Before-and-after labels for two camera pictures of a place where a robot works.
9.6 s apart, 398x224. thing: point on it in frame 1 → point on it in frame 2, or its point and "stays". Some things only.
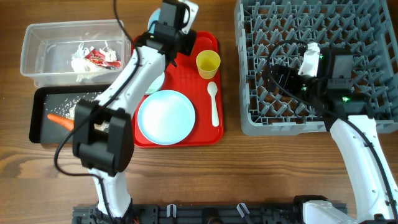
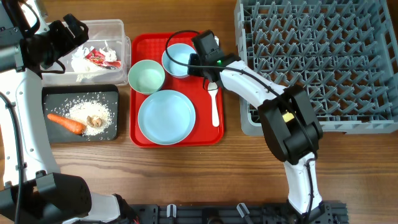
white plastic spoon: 212,88 stays
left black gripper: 189,46 → 69,43
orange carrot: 67,123 stays
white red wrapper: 90,60 stays
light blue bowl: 154,16 → 180,53
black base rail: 198,213 stays
